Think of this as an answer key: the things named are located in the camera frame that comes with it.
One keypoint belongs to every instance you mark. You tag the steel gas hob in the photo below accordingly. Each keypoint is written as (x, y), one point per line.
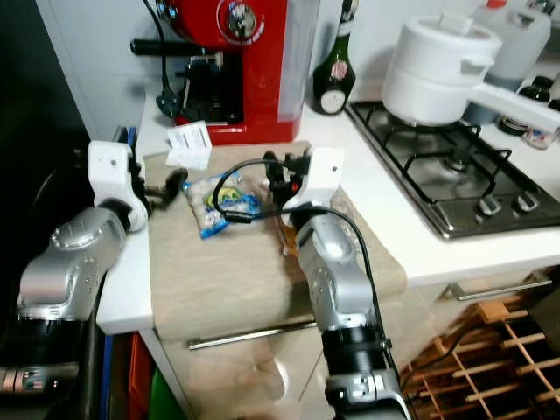
(464, 188)

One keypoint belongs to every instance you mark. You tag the cream kitchen base cabinet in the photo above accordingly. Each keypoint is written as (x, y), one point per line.
(254, 376)

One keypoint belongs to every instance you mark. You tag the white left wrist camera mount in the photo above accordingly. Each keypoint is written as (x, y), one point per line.
(112, 171)

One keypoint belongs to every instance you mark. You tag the black lid glass jar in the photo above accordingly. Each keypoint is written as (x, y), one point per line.
(525, 101)

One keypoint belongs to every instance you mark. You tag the green plastic box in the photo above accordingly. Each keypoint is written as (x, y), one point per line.
(166, 398)

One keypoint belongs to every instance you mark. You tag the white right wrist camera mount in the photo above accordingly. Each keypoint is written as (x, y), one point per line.
(324, 175)

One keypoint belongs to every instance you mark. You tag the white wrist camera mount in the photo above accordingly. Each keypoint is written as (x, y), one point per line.
(112, 171)
(324, 175)

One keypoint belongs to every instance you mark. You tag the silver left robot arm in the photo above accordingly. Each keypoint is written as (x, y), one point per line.
(79, 262)

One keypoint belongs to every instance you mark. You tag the red coffee machine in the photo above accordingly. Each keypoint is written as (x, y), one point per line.
(258, 79)

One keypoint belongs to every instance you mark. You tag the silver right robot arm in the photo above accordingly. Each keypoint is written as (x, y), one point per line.
(341, 289)

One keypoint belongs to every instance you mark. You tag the white paper card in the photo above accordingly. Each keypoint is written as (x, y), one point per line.
(188, 144)

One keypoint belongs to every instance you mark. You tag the beige cloth mat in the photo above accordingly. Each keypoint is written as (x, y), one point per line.
(227, 280)

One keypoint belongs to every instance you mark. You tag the blue white snack bag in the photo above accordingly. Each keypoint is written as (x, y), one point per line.
(214, 206)

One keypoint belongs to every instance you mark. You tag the white lidded pot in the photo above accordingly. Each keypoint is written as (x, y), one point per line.
(429, 79)

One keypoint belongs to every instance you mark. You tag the wooden wine rack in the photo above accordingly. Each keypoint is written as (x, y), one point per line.
(490, 359)

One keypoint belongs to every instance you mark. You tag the white plastic jug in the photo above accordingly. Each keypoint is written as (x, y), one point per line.
(521, 44)

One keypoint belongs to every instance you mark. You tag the red plastic box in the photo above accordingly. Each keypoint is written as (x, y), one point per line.
(140, 376)

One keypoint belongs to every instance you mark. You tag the dark green liqueur bottle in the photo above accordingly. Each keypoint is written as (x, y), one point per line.
(332, 83)

